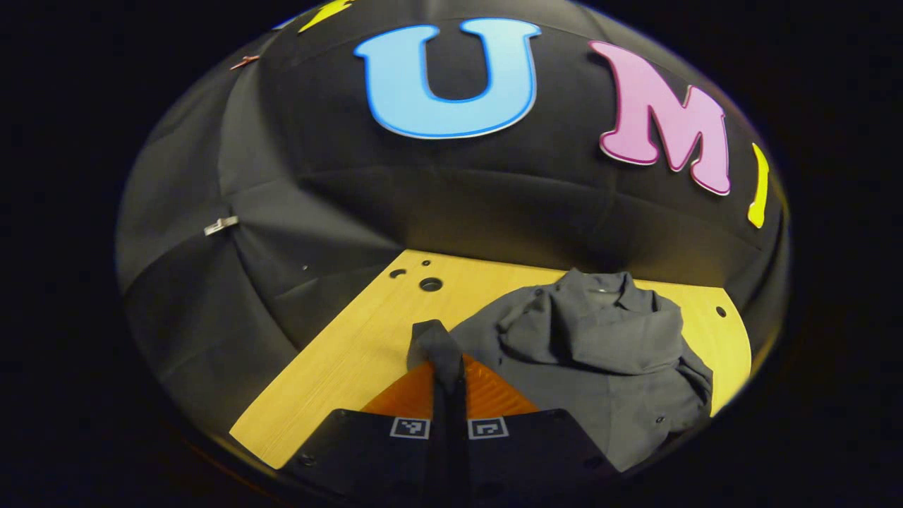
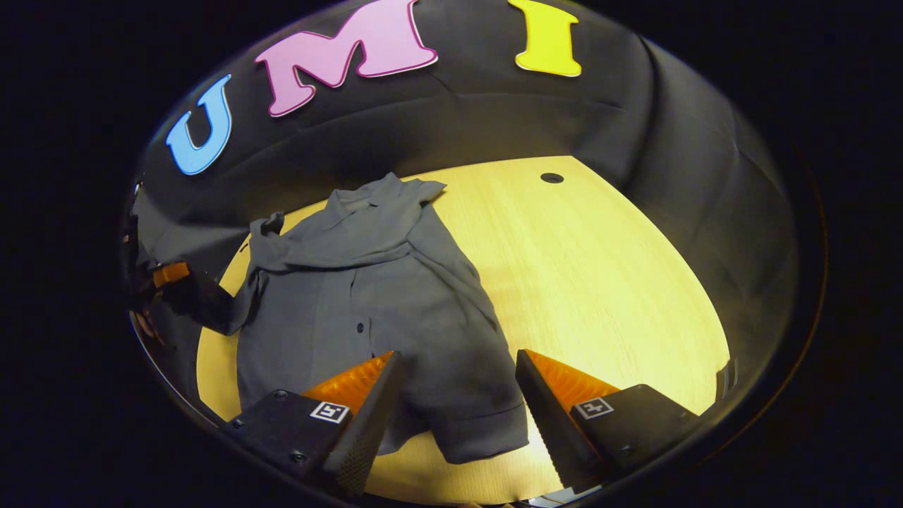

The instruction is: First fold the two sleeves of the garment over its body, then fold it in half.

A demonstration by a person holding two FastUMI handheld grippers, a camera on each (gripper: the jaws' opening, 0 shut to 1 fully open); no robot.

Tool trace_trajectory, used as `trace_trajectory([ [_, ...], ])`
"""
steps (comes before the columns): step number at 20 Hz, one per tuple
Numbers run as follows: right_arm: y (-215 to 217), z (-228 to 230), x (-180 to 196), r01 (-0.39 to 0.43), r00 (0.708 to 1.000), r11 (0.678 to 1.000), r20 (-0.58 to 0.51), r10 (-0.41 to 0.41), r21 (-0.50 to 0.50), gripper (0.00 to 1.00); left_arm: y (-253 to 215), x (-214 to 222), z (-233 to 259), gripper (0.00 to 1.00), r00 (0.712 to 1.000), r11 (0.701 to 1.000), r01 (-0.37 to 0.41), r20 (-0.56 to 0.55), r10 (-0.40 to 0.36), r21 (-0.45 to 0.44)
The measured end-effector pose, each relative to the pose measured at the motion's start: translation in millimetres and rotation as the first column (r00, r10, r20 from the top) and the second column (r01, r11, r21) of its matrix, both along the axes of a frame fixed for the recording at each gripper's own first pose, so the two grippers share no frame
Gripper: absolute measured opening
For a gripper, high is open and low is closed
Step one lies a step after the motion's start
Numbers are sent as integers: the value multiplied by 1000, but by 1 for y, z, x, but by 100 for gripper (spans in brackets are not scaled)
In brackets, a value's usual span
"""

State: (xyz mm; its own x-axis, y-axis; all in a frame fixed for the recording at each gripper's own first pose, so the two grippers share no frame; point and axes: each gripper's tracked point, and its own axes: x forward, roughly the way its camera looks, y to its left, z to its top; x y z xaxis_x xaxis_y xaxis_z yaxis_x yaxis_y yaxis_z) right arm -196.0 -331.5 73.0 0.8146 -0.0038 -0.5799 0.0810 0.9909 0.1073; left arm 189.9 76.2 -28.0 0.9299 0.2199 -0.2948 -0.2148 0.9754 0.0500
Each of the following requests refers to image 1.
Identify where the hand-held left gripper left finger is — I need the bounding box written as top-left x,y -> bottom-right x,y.
282,356 -> 452,495

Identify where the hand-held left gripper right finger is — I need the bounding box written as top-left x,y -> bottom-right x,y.
451,353 -> 622,495

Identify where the grey button shirt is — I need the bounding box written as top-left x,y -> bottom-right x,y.
407,268 -> 715,472

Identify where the black backdrop cloth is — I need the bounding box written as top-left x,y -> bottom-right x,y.
116,0 -> 791,424

